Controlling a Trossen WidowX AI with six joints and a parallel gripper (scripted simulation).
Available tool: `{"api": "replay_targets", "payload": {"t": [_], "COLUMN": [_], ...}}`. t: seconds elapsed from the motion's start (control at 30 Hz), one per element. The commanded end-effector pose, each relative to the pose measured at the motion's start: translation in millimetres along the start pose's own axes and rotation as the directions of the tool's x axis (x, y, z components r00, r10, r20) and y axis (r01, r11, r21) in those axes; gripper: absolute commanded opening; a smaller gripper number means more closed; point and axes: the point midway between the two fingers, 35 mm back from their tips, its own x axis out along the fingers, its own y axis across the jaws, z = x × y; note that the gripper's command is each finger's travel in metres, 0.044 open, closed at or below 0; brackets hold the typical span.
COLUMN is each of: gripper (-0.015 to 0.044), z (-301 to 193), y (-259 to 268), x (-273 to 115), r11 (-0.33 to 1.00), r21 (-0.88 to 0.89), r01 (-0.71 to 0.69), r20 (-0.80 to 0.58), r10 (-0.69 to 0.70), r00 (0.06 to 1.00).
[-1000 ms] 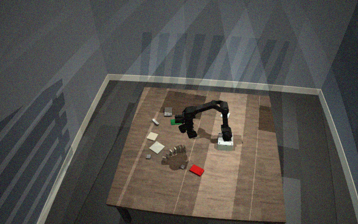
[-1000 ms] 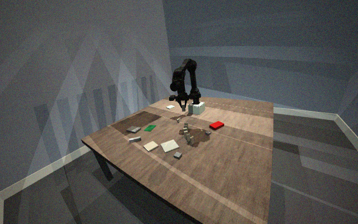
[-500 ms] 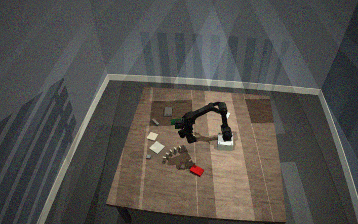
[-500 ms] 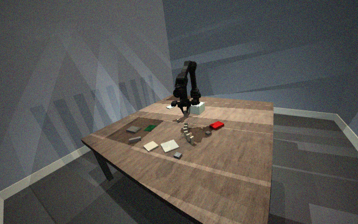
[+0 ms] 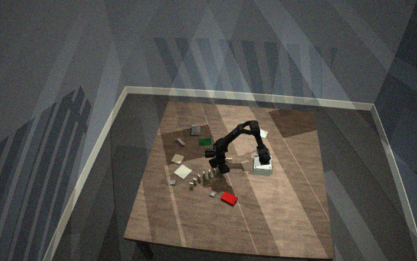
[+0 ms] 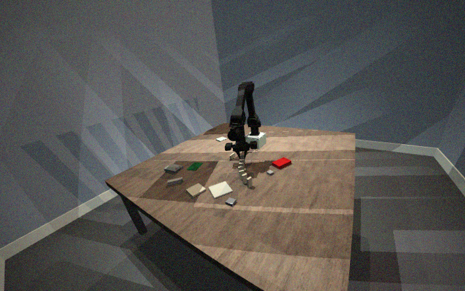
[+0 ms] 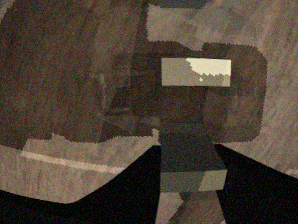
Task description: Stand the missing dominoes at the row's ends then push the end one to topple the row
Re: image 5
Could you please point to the red rectangular block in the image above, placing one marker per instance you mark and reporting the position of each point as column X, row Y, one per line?
column 229, row 198

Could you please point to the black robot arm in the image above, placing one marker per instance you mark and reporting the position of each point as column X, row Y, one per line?
column 221, row 145

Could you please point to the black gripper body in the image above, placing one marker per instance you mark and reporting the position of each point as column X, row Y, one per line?
column 223, row 167

